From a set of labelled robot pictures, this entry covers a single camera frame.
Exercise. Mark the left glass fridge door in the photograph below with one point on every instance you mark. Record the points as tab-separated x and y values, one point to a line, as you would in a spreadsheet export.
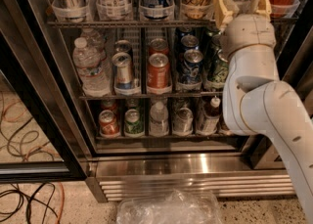
35	134

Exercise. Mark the water bottle bottom shelf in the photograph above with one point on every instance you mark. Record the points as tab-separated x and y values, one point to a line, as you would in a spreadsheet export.
159	120

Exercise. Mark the silver can bottom shelf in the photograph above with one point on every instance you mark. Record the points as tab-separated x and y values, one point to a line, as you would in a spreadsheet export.
183	120

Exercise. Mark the front silver red bull can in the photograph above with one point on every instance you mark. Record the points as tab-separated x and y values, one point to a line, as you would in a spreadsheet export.
123	70

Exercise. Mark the front blue pepsi can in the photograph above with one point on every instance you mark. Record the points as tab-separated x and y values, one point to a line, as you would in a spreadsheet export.
191	67

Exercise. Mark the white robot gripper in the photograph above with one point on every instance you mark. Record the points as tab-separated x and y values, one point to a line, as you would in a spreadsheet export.
248	34

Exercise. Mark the rear water bottle middle shelf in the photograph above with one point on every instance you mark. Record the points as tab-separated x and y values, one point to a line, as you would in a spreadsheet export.
94	38

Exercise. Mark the rear orange soda can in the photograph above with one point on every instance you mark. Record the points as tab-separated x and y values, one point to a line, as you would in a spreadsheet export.
158	45

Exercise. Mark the green can bottom shelf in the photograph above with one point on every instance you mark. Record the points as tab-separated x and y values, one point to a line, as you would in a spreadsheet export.
133	123

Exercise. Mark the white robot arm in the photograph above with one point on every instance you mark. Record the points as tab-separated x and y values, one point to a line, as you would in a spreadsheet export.
256	100

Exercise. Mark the orange soda can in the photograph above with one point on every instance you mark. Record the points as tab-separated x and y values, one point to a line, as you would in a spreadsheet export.
158	71
158	45

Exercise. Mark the silver red bull can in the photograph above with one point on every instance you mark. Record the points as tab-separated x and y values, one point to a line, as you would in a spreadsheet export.
123	46
123	70

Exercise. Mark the front orange soda can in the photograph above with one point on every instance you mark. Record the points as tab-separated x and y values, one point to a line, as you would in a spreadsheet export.
158	71

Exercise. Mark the clear plastic container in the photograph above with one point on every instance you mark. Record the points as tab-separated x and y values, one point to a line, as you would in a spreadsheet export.
176	207

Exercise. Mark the green soda can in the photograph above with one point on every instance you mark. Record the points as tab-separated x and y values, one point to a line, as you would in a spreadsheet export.
219	68
213	47

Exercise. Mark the middle blue pepsi can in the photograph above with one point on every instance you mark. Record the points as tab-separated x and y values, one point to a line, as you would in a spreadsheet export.
188	42

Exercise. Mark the front water bottle middle shelf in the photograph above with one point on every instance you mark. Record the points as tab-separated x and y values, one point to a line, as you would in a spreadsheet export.
88	63

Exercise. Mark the red can bottom shelf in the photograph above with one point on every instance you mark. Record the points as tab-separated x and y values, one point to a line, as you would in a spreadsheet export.
108	123

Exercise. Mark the rear silver red bull can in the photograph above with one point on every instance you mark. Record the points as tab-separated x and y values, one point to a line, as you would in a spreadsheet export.
123	46

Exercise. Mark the front green soda can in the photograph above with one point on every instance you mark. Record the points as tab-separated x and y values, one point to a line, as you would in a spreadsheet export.
219	68

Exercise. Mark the middle green soda can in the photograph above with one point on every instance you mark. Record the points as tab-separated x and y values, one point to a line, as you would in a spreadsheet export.
213	47

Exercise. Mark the water bottle shelf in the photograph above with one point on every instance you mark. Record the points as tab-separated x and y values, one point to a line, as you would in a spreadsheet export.
159	120
94	38
88	63

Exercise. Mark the stainless steel fridge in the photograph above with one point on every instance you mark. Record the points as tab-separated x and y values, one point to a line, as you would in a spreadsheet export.
37	40

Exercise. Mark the juice bottle bottom shelf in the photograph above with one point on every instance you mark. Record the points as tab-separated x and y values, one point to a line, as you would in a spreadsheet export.
208	115

